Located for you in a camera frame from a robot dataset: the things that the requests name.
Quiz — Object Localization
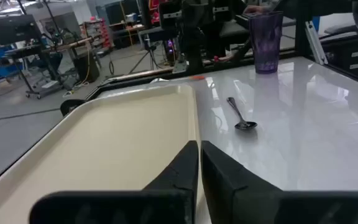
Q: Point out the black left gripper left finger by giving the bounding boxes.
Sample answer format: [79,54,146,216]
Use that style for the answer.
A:
[29,140,200,224]

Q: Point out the black drawer cabinet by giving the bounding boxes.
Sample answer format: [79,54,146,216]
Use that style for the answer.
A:
[321,35,358,85]

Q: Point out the black rolling monitor stand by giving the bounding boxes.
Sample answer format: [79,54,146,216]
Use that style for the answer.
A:
[11,43,67,100]

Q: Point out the black computer monitor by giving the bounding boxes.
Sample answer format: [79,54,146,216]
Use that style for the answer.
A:
[0,14,42,47]

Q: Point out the yellow floor cable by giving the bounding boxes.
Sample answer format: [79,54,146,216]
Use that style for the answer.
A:
[63,43,92,96]

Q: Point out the beige plastic tray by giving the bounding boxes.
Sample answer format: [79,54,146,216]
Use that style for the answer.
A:
[0,83,213,224]

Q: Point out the metal spoon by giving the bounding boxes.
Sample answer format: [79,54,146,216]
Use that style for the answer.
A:
[226,96,258,131]

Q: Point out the silver aluminium extrusion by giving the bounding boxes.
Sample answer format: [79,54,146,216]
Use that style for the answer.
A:
[305,21,329,66]

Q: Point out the black camera tripod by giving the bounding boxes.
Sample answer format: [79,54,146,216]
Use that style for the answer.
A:
[128,33,165,75]

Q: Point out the person's hand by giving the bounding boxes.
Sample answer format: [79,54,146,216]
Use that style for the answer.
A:
[243,4,272,15]

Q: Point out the red parts shelf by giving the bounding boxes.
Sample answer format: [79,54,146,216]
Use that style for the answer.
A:
[81,17,112,50]

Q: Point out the purple plastic cup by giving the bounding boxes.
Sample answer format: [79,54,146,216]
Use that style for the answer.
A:
[247,11,284,75]

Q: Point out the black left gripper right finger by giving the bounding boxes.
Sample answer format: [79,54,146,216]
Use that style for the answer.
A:
[200,140,358,224]

